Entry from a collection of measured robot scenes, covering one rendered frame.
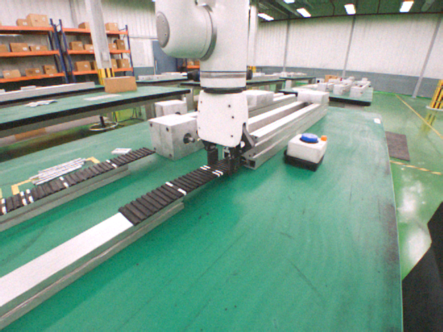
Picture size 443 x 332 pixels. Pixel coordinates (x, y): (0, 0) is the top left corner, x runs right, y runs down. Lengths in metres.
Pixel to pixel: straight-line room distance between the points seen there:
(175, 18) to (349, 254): 0.39
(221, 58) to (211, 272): 0.31
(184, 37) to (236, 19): 0.09
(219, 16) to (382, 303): 0.43
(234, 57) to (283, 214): 0.27
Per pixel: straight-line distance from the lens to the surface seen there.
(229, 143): 0.36
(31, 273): 0.31
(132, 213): 0.31
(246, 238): 0.30
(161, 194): 0.33
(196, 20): 0.31
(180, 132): 0.51
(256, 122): 0.57
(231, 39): 0.34
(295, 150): 0.50
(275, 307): 0.25
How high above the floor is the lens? 1.00
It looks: 28 degrees down
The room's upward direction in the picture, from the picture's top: straight up
